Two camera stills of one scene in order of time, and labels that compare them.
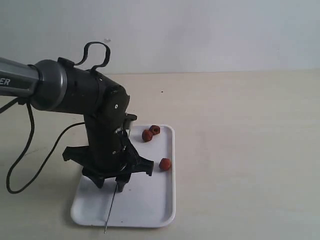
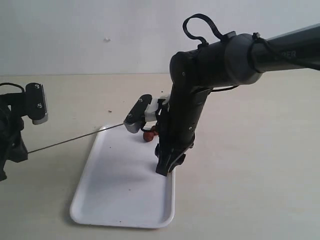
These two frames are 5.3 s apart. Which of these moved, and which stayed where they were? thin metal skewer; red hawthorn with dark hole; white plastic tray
Moved: thin metal skewer
Stayed: red hawthorn with dark hole; white plastic tray
